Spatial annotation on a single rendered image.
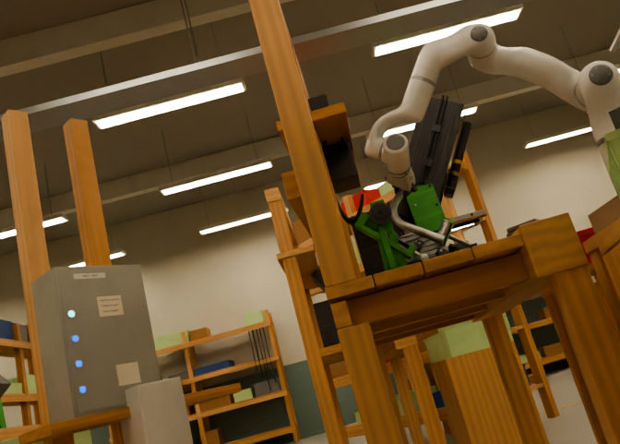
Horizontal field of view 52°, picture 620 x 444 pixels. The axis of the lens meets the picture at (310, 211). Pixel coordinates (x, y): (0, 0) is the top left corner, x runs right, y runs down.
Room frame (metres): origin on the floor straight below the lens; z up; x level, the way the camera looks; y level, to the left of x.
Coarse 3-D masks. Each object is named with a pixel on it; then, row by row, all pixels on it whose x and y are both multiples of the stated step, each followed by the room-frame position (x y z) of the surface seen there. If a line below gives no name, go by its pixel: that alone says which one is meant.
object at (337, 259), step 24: (264, 0) 1.74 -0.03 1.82; (264, 24) 1.74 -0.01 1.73; (264, 48) 1.74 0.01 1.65; (288, 48) 1.74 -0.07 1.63; (288, 72) 1.74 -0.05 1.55; (288, 96) 1.74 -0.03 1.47; (288, 120) 1.74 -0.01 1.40; (288, 144) 1.74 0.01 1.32; (312, 144) 1.74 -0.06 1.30; (312, 168) 1.74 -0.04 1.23; (312, 192) 1.74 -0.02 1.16; (312, 216) 1.74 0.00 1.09; (336, 216) 1.74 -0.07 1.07; (336, 240) 1.74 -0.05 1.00; (336, 264) 1.74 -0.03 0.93
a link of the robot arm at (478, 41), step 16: (464, 32) 1.84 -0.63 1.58; (480, 32) 1.81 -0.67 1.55; (432, 48) 1.93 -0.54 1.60; (448, 48) 1.90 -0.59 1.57; (464, 48) 1.86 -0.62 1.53; (480, 48) 1.84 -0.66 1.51; (416, 64) 1.96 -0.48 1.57; (432, 64) 1.94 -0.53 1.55; (448, 64) 1.95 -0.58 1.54; (432, 80) 1.96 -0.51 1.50
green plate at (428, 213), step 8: (432, 184) 2.37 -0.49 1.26; (416, 192) 2.37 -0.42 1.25; (424, 192) 2.36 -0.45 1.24; (432, 192) 2.36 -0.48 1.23; (408, 200) 2.36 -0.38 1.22; (416, 200) 2.36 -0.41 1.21; (424, 200) 2.36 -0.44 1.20; (432, 200) 2.35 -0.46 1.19; (416, 208) 2.35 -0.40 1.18; (424, 208) 2.35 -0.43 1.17; (432, 208) 2.34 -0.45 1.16; (440, 208) 2.34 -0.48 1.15; (416, 216) 2.34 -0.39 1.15; (424, 216) 2.34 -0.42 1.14; (432, 216) 2.34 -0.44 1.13; (440, 216) 2.33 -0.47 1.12; (416, 224) 2.34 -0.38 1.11; (424, 224) 2.33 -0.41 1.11; (432, 224) 2.33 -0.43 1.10; (440, 224) 2.32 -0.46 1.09
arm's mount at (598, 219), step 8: (616, 200) 1.74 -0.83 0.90; (600, 208) 1.87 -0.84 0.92; (608, 208) 1.81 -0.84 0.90; (616, 208) 1.76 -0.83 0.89; (592, 216) 1.94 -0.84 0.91; (600, 216) 1.89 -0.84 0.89; (608, 216) 1.83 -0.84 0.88; (616, 216) 1.78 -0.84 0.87; (592, 224) 1.97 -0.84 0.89; (600, 224) 1.91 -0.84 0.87; (608, 224) 1.86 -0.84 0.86
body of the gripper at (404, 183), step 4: (408, 172) 2.12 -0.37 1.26; (412, 172) 2.13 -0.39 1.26; (388, 176) 2.17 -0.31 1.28; (392, 176) 2.15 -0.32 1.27; (404, 176) 2.12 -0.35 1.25; (408, 176) 2.12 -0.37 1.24; (412, 176) 2.15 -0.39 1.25; (388, 180) 2.20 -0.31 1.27; (392, 180) 2.18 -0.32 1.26; (396, 180) 2.16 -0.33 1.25; (400, 180) 2.15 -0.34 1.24; (404, 180) 2.14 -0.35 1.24; (408, 180) 2.14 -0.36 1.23; (412, 180) 2.16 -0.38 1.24; (392, 184) 2.21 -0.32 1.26; (396, 184) 2.19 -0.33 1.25; (400, 184) 2.17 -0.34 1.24; (404, 184) 2.16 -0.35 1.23; (408, 184) 2.15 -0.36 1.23; (404, 188) 2.20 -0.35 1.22; (408, 188) 2.18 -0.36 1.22
